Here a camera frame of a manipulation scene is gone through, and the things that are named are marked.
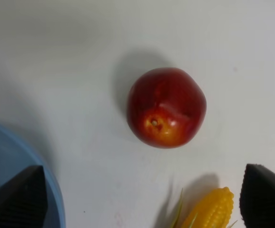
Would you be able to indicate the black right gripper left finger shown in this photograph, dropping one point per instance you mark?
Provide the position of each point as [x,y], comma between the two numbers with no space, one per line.
[23,199]

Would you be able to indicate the blue bowl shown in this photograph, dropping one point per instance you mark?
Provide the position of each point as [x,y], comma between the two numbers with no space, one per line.
[15,155]

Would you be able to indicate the red peach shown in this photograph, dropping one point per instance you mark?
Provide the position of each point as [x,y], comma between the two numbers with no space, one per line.
[165,108]

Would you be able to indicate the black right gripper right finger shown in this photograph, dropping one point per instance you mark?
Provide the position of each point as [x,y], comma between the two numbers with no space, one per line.
[257,197]

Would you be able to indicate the yellow corn cob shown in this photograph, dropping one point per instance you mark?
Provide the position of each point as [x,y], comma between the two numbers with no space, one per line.
[214,210]

